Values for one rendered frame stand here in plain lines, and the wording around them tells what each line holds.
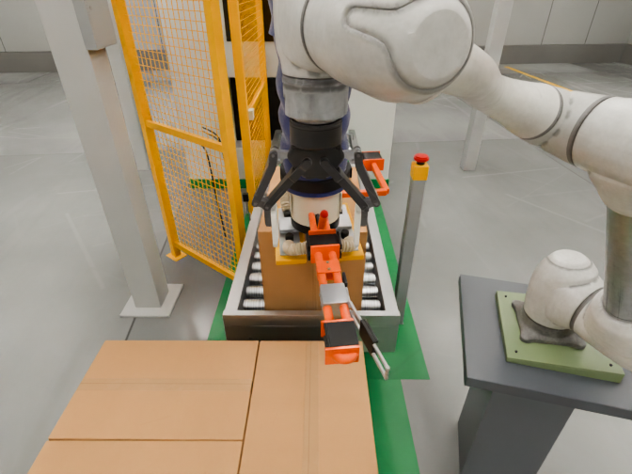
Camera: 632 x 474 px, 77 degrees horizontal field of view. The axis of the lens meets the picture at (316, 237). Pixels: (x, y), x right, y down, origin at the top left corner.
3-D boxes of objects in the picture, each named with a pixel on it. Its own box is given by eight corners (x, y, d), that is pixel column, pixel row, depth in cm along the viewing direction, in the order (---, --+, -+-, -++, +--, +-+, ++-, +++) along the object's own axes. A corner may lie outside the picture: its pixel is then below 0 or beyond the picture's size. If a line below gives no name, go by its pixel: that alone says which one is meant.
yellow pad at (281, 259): (274, 210, 157) (273, 199, 154) (299, 209, 157) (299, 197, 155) (276, 265, 129) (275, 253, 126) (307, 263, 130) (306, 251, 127)
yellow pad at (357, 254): (322, 208, 158) (322, 197, 155) (347, 206, 159) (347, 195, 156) (334, 261, 131) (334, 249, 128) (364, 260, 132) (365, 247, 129)
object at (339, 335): (320, 335, 93) (320, 320, 90) (352, 332, 93) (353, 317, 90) (324, 365, 86) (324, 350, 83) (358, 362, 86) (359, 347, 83)
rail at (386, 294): (347, 150, 364) (348, 130, 354) (354, 150, 364) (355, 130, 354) (382, 345, 170) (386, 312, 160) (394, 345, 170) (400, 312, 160)
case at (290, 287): (277, 234, 217) (274, 165, 195) (352, 235, 217) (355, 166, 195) (264, 312, 167) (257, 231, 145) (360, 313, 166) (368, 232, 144)
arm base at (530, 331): (565, 299, 137) (570, 287, 134) (586, 350, 120) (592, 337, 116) (508, 294, 141) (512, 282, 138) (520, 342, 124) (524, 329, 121)
